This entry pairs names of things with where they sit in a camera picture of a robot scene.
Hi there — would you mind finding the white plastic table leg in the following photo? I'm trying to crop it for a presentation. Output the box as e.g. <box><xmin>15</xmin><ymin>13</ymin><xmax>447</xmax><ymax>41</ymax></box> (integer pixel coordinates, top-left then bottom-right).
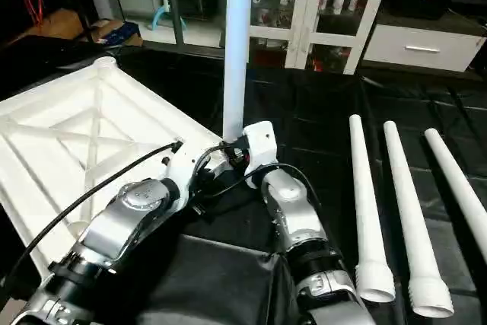
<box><xmin>383</xmin><ymin>120</ymin><xmax>455</xmax><ymax>318</ymax></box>
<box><xmin>349</xmin><ymin>114</ymin><xmax>397</xmax><ymax>303</ymax></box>
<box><xmin>424</xmin><ymin>128</ymin><xmax>487</xmax><ymax>265</ymax></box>
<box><xmin>221</xmin><ymin>0</ymin><xmax>254</xmax><ymax>143</ymax></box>

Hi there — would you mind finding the white plastic table top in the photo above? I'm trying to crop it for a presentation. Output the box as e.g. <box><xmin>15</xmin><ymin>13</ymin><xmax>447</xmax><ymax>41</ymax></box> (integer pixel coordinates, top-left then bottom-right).
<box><xmin>0</xmin><ymin>56</ymin><xmax>233</xmax><ymax>276</ymax></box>

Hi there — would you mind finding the black work mat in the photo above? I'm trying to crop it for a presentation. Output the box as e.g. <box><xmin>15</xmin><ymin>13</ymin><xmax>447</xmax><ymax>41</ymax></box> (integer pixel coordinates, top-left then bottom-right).
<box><xmin>0</xmin><ymin>36</ymin><xmax>487</xmax><ymax>325</ymax></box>

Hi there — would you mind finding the white glass-door cabinet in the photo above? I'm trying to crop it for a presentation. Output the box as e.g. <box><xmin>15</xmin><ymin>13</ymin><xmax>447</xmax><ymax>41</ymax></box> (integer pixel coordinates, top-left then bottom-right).
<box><xmin>228</xmin><ymin>0</ymin><xmax>396</xmax><ymax>75</ymax></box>

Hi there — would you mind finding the blue plastic bag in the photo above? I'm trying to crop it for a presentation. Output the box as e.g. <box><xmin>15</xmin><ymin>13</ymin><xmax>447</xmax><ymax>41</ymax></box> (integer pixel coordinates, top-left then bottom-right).
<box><xmin>107</xmin><ymin>22</ymin><xmax>144</xmax><ymax>47</ymax></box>

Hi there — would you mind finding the brown cardboard box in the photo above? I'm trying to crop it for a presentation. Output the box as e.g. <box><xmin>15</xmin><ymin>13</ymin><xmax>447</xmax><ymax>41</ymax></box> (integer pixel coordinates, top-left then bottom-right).
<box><xmin>88</xmin><ymin>19</ymin><xmax>123</xmax><ymax>43</ymax></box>

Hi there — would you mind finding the white drawer unit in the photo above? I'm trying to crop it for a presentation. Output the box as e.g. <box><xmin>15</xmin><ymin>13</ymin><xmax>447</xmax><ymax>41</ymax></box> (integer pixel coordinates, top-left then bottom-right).
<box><xmin>362</xmin><ymin>24</ymin><xmax>486</xmax><ymax>72</ymax></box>

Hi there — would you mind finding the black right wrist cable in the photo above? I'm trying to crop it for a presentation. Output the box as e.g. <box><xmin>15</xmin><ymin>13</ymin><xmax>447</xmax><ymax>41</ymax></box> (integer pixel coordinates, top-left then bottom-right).
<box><xmin>192</xmin><ymin>142</ymin><xmax>314</xmax><ymax>212</ymax></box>

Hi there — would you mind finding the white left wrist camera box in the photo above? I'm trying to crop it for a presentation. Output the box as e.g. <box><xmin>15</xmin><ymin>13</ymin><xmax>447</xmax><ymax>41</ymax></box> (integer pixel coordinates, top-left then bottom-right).
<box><xmin>158</xmin><ymin>142</ymin><xmax>215</xmax><ymax>216</ymax></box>

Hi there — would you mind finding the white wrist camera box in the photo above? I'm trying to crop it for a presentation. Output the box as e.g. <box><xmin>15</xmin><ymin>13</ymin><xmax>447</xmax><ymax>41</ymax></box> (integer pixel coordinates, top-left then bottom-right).
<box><xmin>158</xmin><ymin>142</ymin><xmax>215</xmax><ymax>216</ymax></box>
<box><xmin>240</xmin><ymin>121</ymin><xmax>279</xmax><ymax>169</ymax></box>

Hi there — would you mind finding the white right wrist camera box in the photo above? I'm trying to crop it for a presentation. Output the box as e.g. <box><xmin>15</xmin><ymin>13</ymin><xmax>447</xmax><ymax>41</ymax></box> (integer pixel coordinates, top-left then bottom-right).
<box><xmin>240</xmin><ymin>121</ymin><xmax>279</xmax><ymax>169</ymax></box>

